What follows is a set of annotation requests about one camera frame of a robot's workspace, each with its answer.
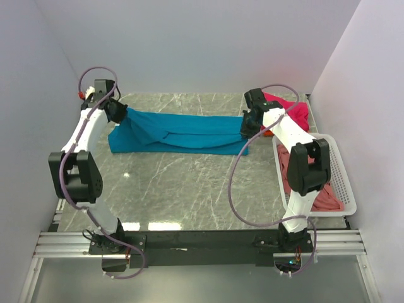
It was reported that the blue t shirt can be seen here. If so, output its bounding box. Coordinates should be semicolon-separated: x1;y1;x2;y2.
108;109;247;155

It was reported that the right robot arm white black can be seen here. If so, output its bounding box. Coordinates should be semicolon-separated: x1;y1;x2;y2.
241;88;331;250

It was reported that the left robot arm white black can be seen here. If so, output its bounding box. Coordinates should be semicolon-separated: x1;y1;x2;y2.
48;79;127;251

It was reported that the orange folded t shirt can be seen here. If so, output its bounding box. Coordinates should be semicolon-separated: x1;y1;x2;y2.
263;130;274;137

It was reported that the magenta folded t shirt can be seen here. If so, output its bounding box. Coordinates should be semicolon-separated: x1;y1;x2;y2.
264;93;310;132

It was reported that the white plastic laundry basket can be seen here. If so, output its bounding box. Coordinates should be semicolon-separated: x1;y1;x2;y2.
272;133;357;217

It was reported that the salmon pink t shirt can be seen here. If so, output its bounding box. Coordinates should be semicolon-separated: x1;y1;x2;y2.
276;144;344;212

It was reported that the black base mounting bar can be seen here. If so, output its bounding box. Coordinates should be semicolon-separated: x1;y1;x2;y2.
88;229;314;268

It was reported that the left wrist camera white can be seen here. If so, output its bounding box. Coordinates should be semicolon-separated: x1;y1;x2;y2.
78;86;95;100

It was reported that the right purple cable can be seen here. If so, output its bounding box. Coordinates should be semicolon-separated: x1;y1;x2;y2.
227;83;318;277

